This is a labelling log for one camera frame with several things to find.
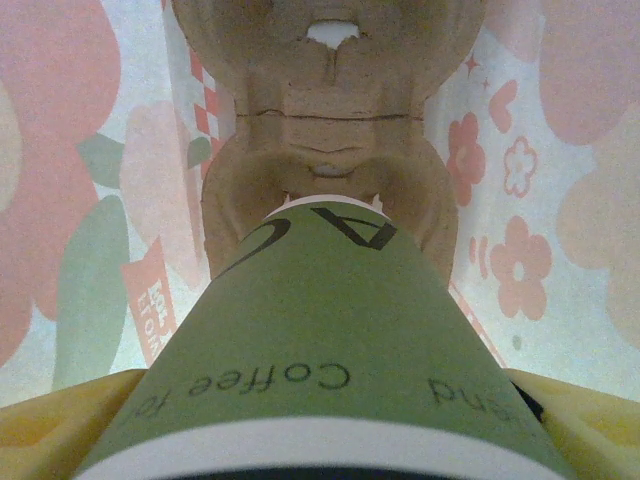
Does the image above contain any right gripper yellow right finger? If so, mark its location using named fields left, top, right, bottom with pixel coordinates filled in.
left=504, top=367, right=640, bottom=480

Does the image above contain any white flower paper bag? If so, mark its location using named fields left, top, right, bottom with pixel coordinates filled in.
left=0, top=0, right=640, bottom=480

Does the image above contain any green paper coffee cup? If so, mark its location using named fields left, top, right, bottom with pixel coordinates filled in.
left=74, top=194, right=581, bottom=480

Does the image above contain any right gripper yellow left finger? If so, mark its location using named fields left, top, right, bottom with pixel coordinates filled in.
left=0, top=368, right=151, bottom=480

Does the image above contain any brown pulp cup carrier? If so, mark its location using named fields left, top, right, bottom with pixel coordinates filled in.
left=169, top=0, right=494, bottom=286

